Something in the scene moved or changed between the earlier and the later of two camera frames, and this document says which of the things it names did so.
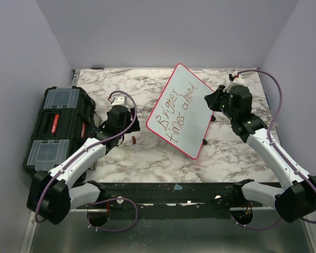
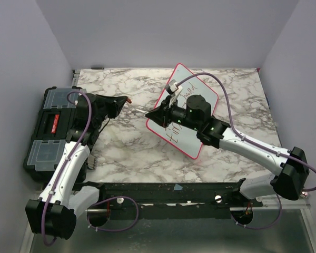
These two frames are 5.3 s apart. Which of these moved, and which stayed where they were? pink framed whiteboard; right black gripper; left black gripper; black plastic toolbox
Moved: left black gripper; right black gripper
Stayed: pink framed whiteboard; black plastic toolbox
